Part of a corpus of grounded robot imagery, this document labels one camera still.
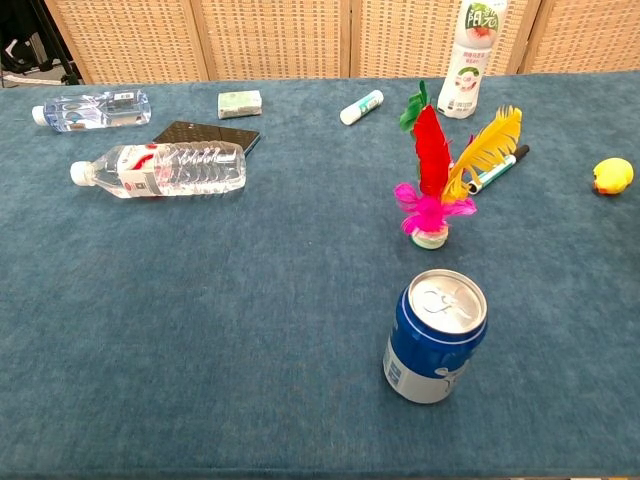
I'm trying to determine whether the green whiteboard marker black cap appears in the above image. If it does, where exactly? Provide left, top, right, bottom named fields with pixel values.
left=465, top=144, right=531, bottom=196

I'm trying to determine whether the colourful feather shuttlecock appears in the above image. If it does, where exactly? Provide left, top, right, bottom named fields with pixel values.
left=393, top=80, right=524, bottom=251

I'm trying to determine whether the green white tissue pack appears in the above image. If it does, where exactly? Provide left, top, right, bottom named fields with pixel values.
left=217, top=89, right=264, bottom=121

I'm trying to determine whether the clear water bottle red label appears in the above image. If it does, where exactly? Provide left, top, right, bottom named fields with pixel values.
left=69, top=140, right=248, bottom=200

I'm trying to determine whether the blue and white drink can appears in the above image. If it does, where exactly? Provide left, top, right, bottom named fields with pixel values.
left=382, top=268, right=489, bottom=405

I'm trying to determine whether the yellow rubber duck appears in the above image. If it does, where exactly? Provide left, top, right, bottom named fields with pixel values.
left=592, top=157, right=635, bottom=197

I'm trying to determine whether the blue table cloth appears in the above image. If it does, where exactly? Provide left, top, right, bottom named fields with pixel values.
left=0, top=70, right=640, bottom=480

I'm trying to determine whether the clear square water bottle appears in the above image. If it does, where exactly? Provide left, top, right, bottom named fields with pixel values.
left=31, top=88, right=153, bottom=134

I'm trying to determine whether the wooden rattan folding screen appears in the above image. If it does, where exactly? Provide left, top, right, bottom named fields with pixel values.
left=43, top=0, right=640, bottom=85

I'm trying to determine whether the white tall drink bottle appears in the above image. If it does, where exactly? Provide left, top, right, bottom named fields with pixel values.
left=436, top=0, right=509, bottom=121

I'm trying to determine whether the white green glue stick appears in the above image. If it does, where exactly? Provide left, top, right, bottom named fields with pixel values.
left=339, top=89, right=385, bottom=126

